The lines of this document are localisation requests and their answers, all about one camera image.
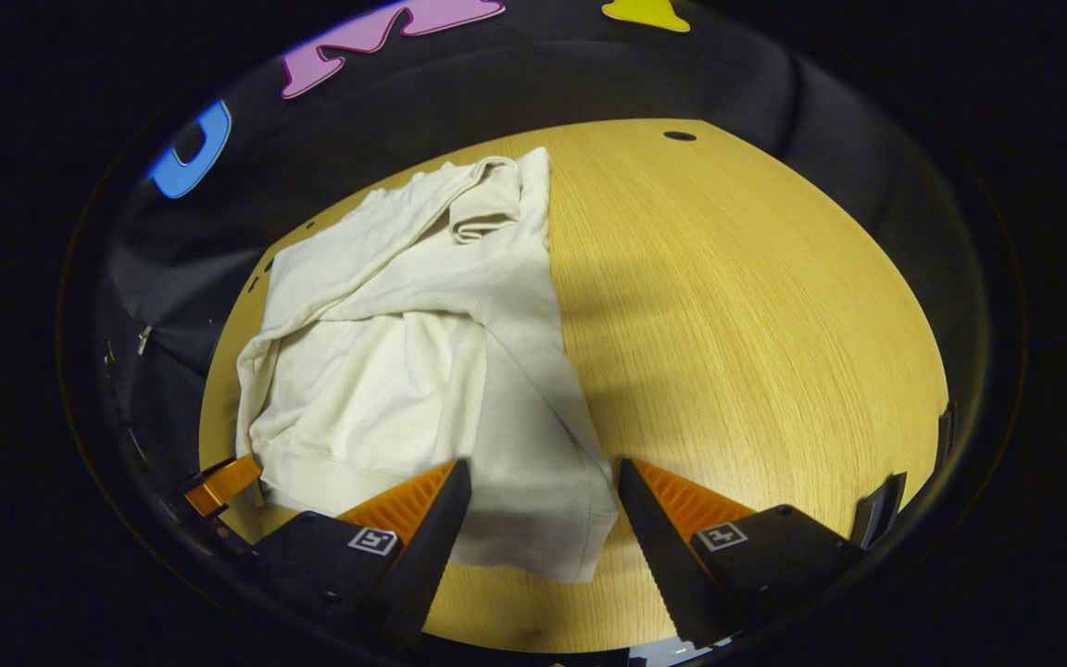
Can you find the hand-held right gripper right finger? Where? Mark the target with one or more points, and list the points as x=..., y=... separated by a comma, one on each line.
x=654, y=547

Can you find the silver backdrop clip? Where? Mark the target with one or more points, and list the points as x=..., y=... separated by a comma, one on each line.
x=144, y=339

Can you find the white sweatshirt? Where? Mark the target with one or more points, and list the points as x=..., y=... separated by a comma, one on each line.
x=385, y=371

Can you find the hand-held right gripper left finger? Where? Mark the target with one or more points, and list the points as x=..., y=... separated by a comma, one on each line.
x=432, y=547

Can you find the black backdrop cloth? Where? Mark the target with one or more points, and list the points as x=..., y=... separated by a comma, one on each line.
x=589, y=74

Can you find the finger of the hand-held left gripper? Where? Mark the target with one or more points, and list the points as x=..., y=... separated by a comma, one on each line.
x=223, y=484

